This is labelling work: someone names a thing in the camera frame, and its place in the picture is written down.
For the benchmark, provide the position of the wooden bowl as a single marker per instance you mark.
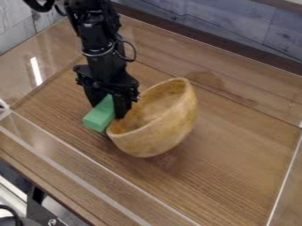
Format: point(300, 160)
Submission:
point(160, 121)

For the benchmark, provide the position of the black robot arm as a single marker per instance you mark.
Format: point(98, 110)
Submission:
point(96, 22)

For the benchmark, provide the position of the green rectangular stick block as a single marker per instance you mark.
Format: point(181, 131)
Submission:
point(101, 115)

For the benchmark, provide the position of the black table leg clamp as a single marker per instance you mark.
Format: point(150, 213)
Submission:
point(19, 212)

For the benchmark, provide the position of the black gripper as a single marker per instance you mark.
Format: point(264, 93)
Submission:
point(104, 76)

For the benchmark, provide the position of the clear acrylic side wall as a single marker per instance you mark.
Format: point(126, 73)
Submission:
point(81, 183)

